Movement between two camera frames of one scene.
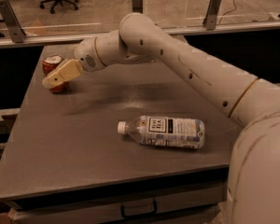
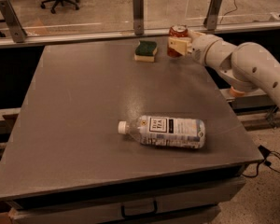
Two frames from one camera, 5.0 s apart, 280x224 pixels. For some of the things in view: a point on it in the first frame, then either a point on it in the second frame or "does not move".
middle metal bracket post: [137, 2] does not move
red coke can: [50, 62] to [176, 31]
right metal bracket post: [210, 19] does not move
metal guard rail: [74, 39] does not move
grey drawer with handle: [115, 208] does not move
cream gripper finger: [52, 81] to [180, 45]
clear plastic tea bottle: [166, 131] does not move
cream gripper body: [85, 54] to [200, 50]
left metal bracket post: [17, 33] does not move
